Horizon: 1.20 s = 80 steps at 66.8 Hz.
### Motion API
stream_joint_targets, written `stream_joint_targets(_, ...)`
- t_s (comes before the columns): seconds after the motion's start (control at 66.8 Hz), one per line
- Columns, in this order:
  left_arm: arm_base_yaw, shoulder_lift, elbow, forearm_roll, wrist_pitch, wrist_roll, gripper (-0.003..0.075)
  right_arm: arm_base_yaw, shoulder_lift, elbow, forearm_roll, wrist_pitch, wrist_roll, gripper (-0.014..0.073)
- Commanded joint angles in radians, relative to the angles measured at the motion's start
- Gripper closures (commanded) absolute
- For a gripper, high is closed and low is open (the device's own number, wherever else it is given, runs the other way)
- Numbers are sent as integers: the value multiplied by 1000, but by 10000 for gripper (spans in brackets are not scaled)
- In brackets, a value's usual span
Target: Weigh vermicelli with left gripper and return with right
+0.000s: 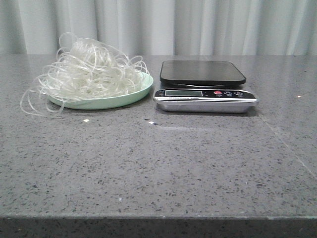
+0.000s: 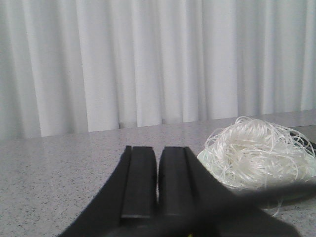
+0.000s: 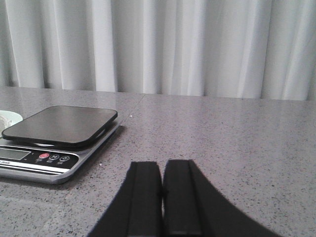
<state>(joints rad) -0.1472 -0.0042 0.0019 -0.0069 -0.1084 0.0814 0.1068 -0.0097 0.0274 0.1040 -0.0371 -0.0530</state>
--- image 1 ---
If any white pleated curtain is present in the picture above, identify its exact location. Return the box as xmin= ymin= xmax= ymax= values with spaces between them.
xmin=0 ymin=0 xmax=317 ymax=56

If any white translucent vermicelli bundle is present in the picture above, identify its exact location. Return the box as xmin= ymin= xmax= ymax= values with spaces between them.
xmin=20 ymin=34 xmax=150 ymax=117

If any light green round plate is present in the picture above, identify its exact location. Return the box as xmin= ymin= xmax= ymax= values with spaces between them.
xmin=48 ymin=72 xmax=154 ymax=110

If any black silver kitchen scale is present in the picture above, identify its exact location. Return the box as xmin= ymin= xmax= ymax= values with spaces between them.
xmin=153 ymin=60 xmax=259 ymax=114

